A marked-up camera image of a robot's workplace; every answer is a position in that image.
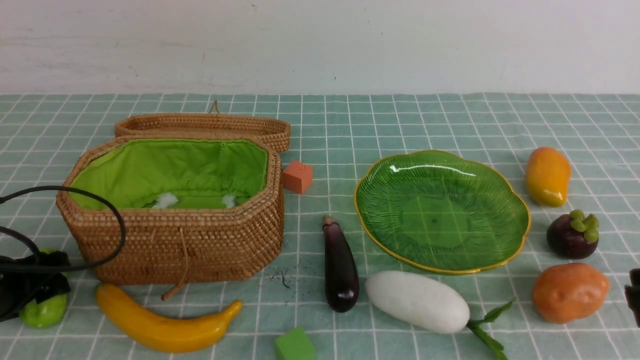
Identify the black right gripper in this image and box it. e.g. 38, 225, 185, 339
624, 268, 640, 328

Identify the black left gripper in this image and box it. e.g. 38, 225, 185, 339
0, 271, 61, 322

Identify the green plastic cucumber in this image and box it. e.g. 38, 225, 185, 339
18, 272, 71, 329

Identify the orange brown plastic potato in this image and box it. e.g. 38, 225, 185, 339
531, 262, 610, 324

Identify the dark purple plastic mangosteen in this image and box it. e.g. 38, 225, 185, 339
546, 209, 600, 260

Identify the orange yellow plastic mango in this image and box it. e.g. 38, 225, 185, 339
525, 146, 572, 208

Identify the yellow plastic banana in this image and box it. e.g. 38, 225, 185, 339
94, 283, 243, 353

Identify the white plastic radish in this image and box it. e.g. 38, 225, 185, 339
365, 270, 514, 360

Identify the purple plastic eggplant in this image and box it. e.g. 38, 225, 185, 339
322, 214, 361, 313

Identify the green checked tablecloth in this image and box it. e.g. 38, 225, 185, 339
0, 93, 640, 360

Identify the woven rattan basket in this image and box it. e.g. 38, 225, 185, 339
64, 134, 285, 285

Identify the green fabric basket liner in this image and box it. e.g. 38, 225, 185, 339
71, 138, 269, 209

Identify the green glass leaf plate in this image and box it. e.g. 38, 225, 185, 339
353, 149, 532, 275

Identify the green foam cube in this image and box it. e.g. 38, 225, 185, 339
274, 326, 317, 360

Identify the orange foam cube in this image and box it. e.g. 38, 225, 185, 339
282, 160, 314, 195

